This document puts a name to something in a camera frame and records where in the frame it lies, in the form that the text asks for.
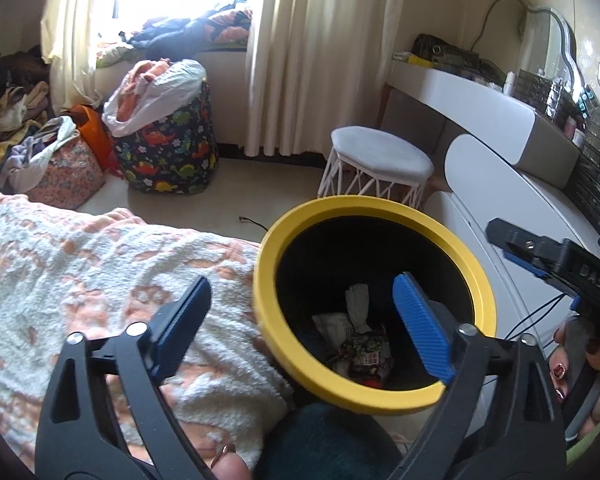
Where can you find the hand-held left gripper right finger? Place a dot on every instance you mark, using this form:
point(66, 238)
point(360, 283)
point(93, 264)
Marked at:
point(422, 330)

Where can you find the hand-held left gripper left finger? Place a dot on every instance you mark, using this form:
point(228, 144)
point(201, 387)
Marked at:
point(180, 330)

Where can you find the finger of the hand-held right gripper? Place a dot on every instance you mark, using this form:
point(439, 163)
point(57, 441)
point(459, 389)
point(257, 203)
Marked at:
point(550, 260)
point(576, 304)

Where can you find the dark snack wrapper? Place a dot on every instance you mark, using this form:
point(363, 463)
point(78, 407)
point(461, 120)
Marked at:
point(367, 355)

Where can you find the white red printed snack packet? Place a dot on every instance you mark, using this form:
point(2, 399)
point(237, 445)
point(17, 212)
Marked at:
point(330, 327)

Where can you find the yellow rimmed black bin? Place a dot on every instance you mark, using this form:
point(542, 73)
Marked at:
point(330, 210)

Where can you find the person's right forearm green sleeve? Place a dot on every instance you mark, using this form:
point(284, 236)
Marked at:
point(582, 452)

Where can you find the person's left hand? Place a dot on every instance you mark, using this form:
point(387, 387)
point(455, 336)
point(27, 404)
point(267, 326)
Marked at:
point(230, 465)

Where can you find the peach white fluffy blanket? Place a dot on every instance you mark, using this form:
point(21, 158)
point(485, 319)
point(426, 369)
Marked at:
point(105, 270)

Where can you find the small dark stick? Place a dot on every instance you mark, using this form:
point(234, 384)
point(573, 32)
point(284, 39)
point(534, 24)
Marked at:
point(250, 221)

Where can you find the person's dark teal leg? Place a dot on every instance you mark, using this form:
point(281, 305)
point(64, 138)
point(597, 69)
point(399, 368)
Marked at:
point(330, 445)

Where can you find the black mesh desk organizer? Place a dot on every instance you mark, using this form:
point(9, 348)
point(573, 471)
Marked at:
point(545, 92)

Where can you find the white vanity desk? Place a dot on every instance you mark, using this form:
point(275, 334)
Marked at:
point(480, 100)

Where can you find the dinosaur print laundry basket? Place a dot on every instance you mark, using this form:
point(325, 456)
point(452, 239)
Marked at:
point(180, 150)

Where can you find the small white bottle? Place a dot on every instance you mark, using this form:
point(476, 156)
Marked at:
point(510, 84)

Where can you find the white round stool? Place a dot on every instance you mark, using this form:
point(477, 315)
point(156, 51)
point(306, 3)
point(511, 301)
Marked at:
point(380, 152)

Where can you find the floral fabric bag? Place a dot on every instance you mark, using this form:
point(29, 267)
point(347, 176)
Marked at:
point(65, 175)

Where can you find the orange bag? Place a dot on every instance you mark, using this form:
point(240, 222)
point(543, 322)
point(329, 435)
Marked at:
point(92, 130)

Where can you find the wavy framed mirror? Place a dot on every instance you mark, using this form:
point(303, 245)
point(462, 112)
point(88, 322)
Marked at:
point(550, 40)

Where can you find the white bag of clothes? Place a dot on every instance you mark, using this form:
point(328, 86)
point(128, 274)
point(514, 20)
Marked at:
point(35, 155)

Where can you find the dark handbag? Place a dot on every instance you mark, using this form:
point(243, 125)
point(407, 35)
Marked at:
point(445, 50)

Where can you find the white plastic bag with clothes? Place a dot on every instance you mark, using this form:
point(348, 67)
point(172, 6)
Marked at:
point(180, 80)

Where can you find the pile of clothes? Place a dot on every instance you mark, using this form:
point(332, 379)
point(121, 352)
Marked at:
point(10, 105)

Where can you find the cream curtain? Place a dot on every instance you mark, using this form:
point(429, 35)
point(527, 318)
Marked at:
point(325, 60)
point(75, 35)

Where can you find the clothes heap on windowsill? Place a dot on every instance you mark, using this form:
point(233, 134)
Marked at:
point(180, 35)

